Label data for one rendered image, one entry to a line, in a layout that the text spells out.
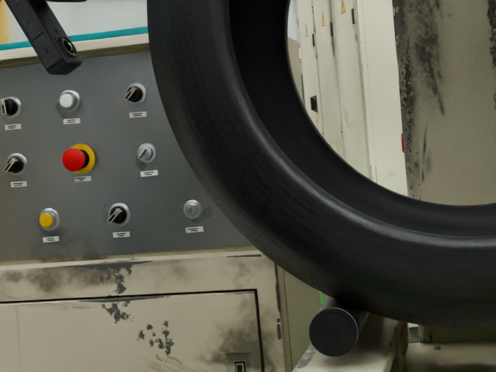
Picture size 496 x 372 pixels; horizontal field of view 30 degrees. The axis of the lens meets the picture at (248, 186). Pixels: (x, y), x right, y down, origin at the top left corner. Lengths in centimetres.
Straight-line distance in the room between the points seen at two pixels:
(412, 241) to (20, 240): 99
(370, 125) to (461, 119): 335
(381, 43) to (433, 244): 381
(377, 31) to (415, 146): 340
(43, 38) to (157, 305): 65
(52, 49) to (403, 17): 46
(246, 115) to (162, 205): 77
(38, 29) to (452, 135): 53
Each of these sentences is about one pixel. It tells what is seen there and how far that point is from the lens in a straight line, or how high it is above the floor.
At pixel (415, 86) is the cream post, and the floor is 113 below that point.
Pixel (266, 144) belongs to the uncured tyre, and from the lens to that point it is 81.
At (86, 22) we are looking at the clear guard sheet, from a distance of 159.
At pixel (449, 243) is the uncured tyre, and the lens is 80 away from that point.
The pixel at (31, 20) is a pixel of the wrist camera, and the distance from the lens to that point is 101.
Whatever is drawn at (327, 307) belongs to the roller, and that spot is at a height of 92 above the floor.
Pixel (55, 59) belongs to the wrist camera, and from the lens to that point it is 100.
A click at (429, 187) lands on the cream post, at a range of 121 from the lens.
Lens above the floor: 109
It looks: 3 degrees down
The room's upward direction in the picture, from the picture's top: 5 degrees counter-clockwise
